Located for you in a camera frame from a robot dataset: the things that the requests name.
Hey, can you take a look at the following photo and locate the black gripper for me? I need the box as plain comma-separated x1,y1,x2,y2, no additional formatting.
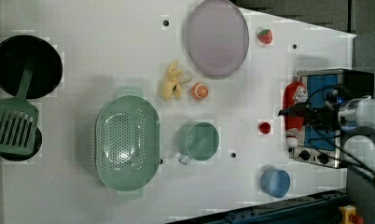
278,90,340,131

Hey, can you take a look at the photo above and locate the red ketchup bottle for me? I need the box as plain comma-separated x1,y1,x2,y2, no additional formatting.
283,82,308,147

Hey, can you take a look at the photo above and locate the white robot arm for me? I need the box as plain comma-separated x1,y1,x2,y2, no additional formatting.
278,95,375,184

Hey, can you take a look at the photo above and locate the grey round plate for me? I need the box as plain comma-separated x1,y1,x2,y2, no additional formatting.
186,0,249,78

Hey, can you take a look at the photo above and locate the small red toy strawberry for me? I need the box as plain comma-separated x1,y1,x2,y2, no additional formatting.
258,122,271,134

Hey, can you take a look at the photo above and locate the black toaster oven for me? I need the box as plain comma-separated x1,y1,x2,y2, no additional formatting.
293,69,374,169

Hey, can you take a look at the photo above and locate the blue cup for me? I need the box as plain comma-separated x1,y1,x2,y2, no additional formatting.
260,169,291,198

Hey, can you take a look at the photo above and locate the orange slice toy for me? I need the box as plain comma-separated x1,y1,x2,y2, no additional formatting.
191,83,209,100

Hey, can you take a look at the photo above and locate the green mug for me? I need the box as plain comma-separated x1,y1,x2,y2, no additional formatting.
176,120,219,165

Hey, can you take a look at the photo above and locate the peeled toy banana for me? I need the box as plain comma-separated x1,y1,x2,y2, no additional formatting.
160,60,192,101

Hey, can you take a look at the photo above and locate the green perforated colander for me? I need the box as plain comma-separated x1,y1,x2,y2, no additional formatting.
95,86,160,201

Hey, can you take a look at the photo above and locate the green slotted spatula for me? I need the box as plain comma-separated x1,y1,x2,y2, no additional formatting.
0,63,39,155

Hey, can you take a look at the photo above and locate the black cylinder container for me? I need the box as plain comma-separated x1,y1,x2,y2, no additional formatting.
0,128,42,161

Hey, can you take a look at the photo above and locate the large black round pan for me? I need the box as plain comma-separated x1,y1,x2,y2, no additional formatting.
0,35,63,99

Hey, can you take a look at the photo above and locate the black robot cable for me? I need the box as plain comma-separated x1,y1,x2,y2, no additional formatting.
303,83,375,200

